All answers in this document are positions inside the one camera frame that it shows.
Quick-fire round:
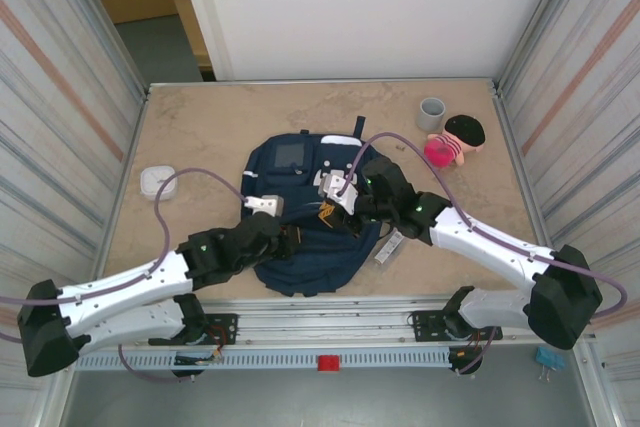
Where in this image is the grey plastic cup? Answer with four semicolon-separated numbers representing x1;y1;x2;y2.
416;96;447;132

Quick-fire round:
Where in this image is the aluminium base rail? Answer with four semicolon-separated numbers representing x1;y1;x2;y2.
52;295;599;351

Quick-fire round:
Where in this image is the white square plastic container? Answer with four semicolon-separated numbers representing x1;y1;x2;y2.
139;164;179;203

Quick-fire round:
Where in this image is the aluminium frame post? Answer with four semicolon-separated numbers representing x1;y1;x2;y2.
49;0;152;98
492;0;596;98

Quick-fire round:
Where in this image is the navy blue backpack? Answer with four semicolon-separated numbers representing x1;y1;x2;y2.
244;115;384;298

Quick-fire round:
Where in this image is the pink plush doll black hair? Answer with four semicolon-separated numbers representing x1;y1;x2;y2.
423;115;487;169

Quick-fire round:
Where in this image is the blue binder clip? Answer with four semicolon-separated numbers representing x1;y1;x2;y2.
535;345;566;383

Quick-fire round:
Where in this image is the white slotted cable duct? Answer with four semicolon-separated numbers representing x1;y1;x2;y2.
74;349;454;371

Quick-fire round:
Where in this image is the white door frame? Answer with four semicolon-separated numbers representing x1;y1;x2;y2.
172;0;236;82

